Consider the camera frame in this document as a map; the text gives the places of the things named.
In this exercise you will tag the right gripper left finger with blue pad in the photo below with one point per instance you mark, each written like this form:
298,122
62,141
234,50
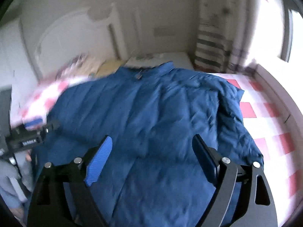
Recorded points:
62,197

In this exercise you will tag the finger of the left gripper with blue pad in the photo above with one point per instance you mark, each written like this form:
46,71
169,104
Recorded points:
34,124

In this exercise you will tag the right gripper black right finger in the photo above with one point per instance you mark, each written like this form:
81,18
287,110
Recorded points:
255,206

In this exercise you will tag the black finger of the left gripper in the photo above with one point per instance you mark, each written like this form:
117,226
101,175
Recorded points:
51,126

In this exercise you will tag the blue quilted puffer jacket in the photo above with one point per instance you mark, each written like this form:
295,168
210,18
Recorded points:
152,176

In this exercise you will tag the white wardrobe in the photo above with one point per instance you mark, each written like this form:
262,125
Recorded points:
16,69

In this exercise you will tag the colourful patterned pillow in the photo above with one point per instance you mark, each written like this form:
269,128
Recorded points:
73,63

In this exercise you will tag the pink white checkered bed sheet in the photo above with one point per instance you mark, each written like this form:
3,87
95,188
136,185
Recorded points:
265,122

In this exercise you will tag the cream fluffy pillow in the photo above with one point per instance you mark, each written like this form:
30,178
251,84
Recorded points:
89,66

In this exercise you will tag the yellow cushion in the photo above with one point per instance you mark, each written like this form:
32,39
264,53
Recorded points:
109,67

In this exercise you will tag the white wooden headboard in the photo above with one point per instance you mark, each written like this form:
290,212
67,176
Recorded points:
76,33

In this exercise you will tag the brown wooden window sill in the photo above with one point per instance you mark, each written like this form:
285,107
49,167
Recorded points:
284,88

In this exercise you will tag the patterned beige curtain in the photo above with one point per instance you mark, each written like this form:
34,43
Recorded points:
225,36

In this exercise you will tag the dark framed window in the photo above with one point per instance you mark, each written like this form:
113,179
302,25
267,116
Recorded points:
292,39

